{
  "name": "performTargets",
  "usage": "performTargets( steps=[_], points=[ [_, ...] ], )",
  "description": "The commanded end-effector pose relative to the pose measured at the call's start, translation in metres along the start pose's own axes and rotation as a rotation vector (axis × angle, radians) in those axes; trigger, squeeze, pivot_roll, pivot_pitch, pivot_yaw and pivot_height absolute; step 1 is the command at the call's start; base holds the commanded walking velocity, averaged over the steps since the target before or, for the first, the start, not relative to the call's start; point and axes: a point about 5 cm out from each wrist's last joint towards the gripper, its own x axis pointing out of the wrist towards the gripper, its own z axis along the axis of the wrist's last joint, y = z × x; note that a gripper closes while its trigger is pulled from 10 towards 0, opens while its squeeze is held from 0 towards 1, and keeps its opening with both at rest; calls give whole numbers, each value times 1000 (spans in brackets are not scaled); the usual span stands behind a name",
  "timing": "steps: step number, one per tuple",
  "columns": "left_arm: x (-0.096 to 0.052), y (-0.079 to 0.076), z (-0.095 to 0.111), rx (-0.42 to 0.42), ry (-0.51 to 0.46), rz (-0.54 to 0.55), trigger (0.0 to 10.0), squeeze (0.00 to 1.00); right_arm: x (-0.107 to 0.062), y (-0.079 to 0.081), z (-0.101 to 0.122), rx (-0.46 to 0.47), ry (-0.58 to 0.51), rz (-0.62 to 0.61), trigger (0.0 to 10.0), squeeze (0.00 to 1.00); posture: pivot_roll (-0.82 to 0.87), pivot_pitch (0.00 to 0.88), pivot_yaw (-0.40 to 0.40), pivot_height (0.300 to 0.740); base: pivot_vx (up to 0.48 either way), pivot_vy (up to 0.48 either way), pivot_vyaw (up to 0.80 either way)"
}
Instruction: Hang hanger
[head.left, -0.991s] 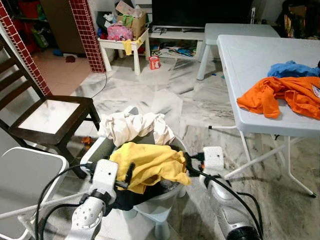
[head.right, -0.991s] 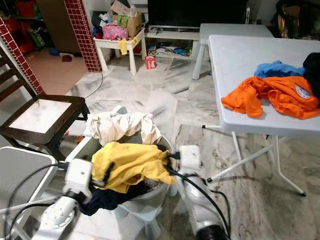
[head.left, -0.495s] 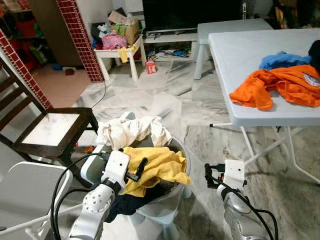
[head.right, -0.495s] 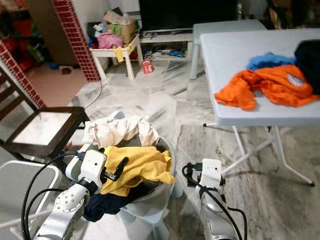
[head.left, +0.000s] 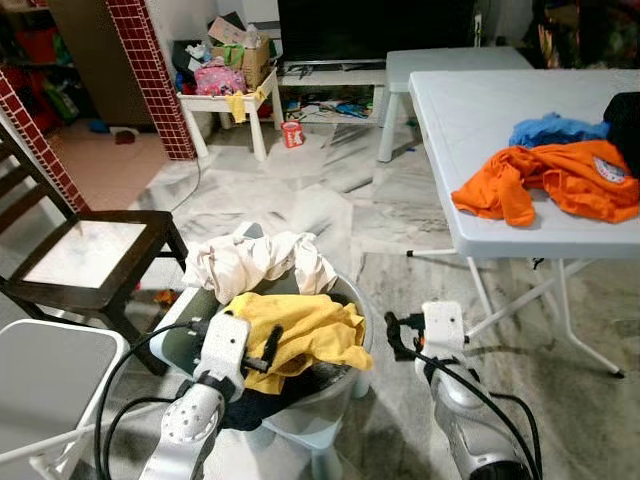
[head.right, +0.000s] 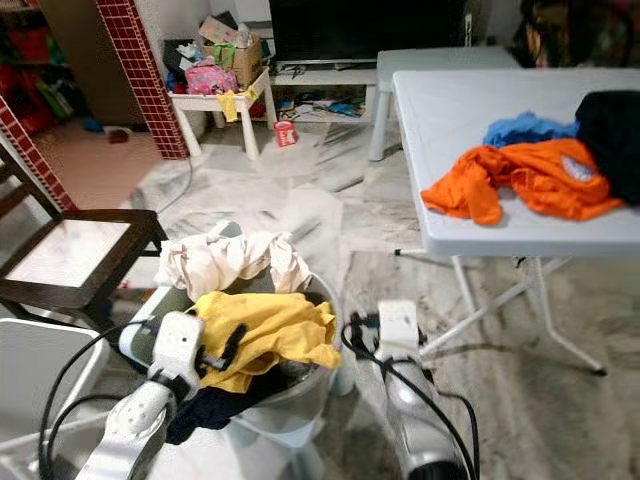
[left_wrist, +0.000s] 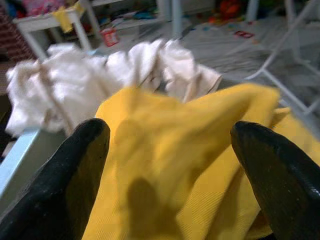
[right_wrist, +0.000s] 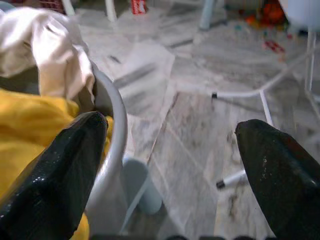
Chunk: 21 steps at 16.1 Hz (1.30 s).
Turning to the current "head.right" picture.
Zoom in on yellow garment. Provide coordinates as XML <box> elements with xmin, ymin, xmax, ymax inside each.
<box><xmin>195</xmin><ymin>290</ymin><xmax>344</xmax><ymax>394</ymax></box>

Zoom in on dark navy trousers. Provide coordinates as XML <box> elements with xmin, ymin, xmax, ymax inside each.
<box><xmin>575</xmin><ymin>90</ymin><xmax>640</xmax><ymax>207</ymax></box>

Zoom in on dark blue cloth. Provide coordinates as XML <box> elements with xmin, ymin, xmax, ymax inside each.
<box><xmin>165</xmin><ymin>380</ymin><xmax>297</xmax><ymax>447</ymax></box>

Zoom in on beige crumpled cloth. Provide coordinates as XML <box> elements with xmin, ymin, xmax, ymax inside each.
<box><xmin>155</xmin><ymin>230</ymin><xmax>314</xmax><ymax>302</ymax></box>

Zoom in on grey green laundry basket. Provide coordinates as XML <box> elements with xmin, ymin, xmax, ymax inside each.
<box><xmin>117</xmin><ymin>222</ymin><xmax>353</xmax><ymax>403</ymax></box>

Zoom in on pale blue plastic stool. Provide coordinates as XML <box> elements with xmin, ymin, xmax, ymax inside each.
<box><xmin>228</xmin><ymin>395</ymin><xmax>358</xmax><ymax>480</ymax></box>

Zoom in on dark wooden chair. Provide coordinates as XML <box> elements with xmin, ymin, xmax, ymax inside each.
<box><xmin>0</xmin><ymin>140</ymin><xmax>169</xmax><ymax>336</ymax></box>

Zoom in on orange garment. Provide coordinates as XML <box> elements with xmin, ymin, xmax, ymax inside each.
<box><xmin>420</xmin><ymin>138</ymin><xmax>627</xmax><ymax>227</ymax></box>

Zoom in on colourful toy pile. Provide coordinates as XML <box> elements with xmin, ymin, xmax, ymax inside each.
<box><xmin>275</xmin><ymin>95</ymin><xmax>369</xmax><ymax>122</ymax></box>

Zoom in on small yellow cloth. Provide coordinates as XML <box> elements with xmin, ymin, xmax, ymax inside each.
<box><xmin>218</xmin><ymin>88</ymin><xmax>257</xmax><ymax>124</ymax></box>

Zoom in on white folding table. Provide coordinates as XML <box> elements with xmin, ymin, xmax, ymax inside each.
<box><xmin>390</xmin><ymin>68</ymin><xmax>640</xmax><ymax>377</ymax></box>

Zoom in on small white side table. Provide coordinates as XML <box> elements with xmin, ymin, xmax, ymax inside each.
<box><xmin>168</xmin><ymin>70</ymin><xmax>277</xmax><ymax>164</ymax></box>

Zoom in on bright blue garment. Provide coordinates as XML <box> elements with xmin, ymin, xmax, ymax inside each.
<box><xmin>482</xmin><ymin>110</ymin><xmax>582</xmax><ymax>152</ymax></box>

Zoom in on white television stand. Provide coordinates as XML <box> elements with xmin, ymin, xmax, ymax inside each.
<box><xmin>270</xmin><ymin>60</ymin><xmax>382</xmax><ymax>127</ymax></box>

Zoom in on pink patterned bag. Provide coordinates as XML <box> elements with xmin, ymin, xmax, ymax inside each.
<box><xmin>185</xmin><ymin>60</ymin><xmax>240</xmax><ymax>97</ymax></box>

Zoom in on red tiled pillar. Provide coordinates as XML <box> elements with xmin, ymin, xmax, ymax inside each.
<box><xmin>95</xmin><ymin>0</ymin><xmax>192</xmax><ymax>162</ymax></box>

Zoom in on brown cardboard box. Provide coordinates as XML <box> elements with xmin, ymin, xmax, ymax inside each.
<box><xmin>200</xmin><ymin>15</ymin><xmax>267</xmax><ymax>90</ymax></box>

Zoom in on black television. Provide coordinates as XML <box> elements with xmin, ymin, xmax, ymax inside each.
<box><xmin>268</xmin><ymin>0</ymin><xmax>472</xmax><ymax>67</ymax></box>

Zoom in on brown wooden door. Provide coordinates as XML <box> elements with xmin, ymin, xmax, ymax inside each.
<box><xmin>38</xmin><ymin>0</ymin><xmax>146</xmax><ymax>129</ymax></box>

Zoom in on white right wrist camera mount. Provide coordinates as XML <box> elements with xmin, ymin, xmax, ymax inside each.
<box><xmin>374</xmin><ymin>300</ymin><xmax>422</xmax><ymax>361</ymax></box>

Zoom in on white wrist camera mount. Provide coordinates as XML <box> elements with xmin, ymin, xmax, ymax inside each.
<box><xmin>374</xmin><ymin>300</ymin><xmax>422</xmax><ymax>361</ymax></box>
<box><xmin>148</xmin><ymin>311</ymin><xmax>207</xmax><ymax>389</ymax></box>

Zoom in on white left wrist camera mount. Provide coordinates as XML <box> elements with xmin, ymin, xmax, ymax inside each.
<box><xmin>148</xmin><ymin>311</ymin><xmax>207</xmax><ymax>389</ymax></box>

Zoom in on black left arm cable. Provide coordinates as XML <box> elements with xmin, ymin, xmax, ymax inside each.
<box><xmin>38</xmin><ymin>320</ymin><xmax>161</xmax><ymax>480</ymax></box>

